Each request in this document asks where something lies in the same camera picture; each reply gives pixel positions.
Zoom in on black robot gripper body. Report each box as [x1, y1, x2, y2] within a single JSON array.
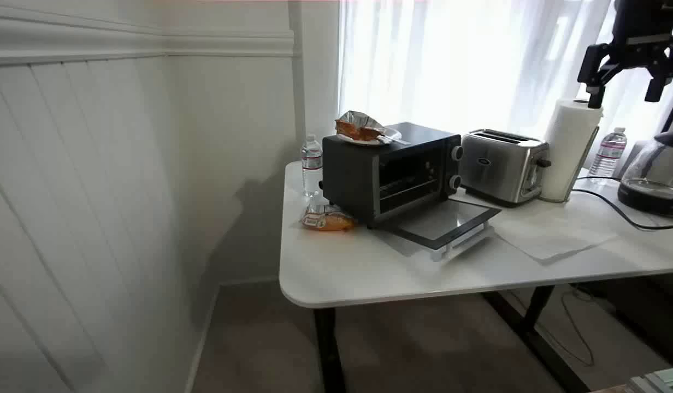
[[612, 0, 673, 55]]

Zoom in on orange snack packet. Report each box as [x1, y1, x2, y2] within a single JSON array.
[[299, 193, 358, 233], [334, 110, 390, 144]]

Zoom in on silver two-slot toaster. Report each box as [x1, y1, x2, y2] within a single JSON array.
[[458, 127, 554, 208]]

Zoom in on white paper sheet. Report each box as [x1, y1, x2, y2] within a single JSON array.
[[487, 206, 618, 264]]

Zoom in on white round plate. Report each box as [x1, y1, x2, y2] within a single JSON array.
[[334, 127, 405, 149]]

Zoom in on black toaster oven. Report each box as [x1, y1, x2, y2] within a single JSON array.
[[320, 120, 503, 251]]

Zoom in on white paper towel roll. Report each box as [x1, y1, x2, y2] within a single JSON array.
[[539, 99, 606, 206]]

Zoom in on labelled plastic water bottle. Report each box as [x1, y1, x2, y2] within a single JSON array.
[[594, 127, 630, 182]]

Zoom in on glass electric kettle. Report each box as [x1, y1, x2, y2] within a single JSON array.
[[616, 129, 673, 218]]

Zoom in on clear plastic water bottle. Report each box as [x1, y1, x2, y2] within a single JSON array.
[[299, 137, 327, 206]]

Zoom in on pale green box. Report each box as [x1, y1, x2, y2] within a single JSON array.
[[590, 362, 673, 393]]

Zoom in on black power cable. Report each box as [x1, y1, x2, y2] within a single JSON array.
[[574, 183, 673, 233]]

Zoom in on black metal table frame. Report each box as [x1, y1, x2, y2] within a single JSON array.
[[311, 285, 594, 393]]

